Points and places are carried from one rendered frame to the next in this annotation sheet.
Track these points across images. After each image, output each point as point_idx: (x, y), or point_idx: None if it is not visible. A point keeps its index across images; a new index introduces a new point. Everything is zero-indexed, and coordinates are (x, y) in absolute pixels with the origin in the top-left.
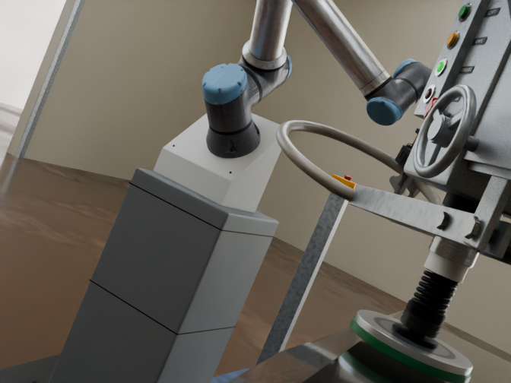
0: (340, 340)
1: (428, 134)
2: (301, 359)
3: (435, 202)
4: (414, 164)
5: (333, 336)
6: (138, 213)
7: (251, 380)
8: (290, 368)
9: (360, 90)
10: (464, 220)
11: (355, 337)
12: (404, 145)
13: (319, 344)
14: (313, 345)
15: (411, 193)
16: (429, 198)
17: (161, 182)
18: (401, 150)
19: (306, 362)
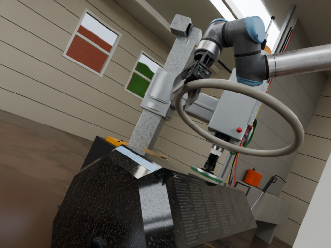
0: (204, 194)
1: (249, 138)
2: (220, 202)
3: (182, 105)
4: (246, 144)
5: (184, 204)
6: None
7: (230, 215)
8: (227, 202)
9: (274, 77)
10: None
11: (206, 187)
12: (211, 71)
13: (200, 205)
14: (197, 211)
15: (176, 94)
16: (181, 101)
17: None
18: (210, 76)
19: (225, 197)
